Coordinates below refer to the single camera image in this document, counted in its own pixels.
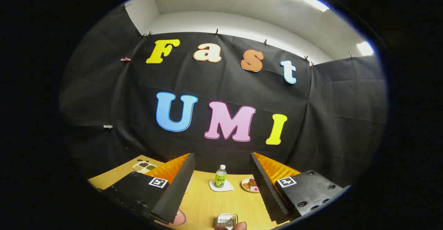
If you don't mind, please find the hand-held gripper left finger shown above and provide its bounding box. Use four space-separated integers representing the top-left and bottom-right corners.
102 153 196 224

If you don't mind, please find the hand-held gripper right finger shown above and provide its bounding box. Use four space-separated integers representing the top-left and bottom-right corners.
249 152 351 223

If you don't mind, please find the white food plate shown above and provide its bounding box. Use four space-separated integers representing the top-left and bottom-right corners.
241 177 260 193

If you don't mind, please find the pink plate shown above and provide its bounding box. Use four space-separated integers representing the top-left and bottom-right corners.
157 209 188 227

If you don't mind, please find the white coaster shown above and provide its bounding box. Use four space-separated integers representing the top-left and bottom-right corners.
209 179 234 192

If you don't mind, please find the green tea bottle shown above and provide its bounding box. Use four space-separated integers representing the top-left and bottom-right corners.
214 165 227 188

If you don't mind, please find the white divided condiment tray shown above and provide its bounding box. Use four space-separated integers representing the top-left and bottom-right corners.
133 161 157 174

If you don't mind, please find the perforated metal basket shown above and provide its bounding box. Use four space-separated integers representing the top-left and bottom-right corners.
215 213 238 229

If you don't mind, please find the ceiling light strip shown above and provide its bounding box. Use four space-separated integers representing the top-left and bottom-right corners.
356 42 374 56

